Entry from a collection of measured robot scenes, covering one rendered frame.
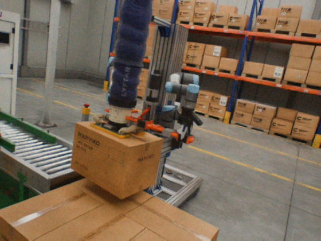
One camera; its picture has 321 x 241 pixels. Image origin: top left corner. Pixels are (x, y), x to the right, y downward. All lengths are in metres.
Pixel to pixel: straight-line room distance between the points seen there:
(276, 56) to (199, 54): 2.68
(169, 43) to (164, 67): 0.23
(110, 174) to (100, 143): 0.24
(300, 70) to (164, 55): 6.55
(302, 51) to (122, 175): 7.60
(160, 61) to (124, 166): 1.24
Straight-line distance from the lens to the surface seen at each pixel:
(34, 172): 2.48
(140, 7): 1.96
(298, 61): 8.81
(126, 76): 1.95
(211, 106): 9.30
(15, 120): 3.77
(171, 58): 2.62
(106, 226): 1.91
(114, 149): 1.89
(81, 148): 2.17
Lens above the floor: 1.67
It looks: 13 degrees down
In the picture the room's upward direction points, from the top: 10 degrees clockwise
